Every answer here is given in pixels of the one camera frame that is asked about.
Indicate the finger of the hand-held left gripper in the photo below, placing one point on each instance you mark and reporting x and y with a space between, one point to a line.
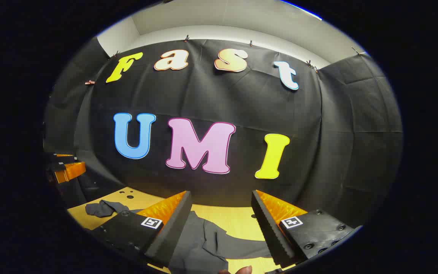
64 156
70 172

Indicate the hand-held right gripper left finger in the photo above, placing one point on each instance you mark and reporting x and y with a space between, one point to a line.
173 232

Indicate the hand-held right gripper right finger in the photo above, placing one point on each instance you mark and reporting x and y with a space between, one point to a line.
270 232

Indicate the grey shirt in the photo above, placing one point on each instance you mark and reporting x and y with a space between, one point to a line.
203 243

